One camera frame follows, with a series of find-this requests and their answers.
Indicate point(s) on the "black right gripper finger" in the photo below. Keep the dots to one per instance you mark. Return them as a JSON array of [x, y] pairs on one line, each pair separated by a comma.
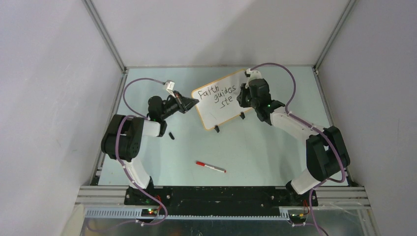
[[244, 101], [244, 90]]

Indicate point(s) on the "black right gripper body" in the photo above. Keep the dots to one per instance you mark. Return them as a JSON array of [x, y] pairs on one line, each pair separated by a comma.
[[254, 103]]

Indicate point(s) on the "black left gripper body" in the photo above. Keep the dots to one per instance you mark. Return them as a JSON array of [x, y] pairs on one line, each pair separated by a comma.
[[176, 102]]

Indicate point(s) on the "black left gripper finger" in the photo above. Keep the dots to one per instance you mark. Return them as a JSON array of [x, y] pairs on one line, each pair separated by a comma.
[[183, 99], [189, 105]]

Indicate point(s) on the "white whiteboard yellow frame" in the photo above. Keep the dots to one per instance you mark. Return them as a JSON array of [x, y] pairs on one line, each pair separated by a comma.
[[218, 100]]

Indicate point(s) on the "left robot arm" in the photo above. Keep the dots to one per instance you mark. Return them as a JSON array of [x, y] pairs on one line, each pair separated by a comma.
[[123, 136]]

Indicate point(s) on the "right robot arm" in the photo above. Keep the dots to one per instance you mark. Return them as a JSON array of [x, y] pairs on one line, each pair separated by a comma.
[[326, 153]]

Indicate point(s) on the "red whiteboard marker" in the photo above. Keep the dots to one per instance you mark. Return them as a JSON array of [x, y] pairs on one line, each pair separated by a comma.
[[211, 166]]

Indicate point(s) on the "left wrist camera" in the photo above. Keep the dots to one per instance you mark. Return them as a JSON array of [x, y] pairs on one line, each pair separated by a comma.
[[169, 87]]

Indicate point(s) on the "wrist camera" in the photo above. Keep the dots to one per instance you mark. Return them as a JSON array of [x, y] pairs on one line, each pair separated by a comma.
[[169, 87], [252, 75]]

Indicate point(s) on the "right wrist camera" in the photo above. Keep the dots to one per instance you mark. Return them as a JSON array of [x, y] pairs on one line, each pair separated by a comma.
[[252, 75]]

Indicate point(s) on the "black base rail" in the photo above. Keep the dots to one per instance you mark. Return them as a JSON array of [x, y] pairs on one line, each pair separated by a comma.
[[218, 201]]

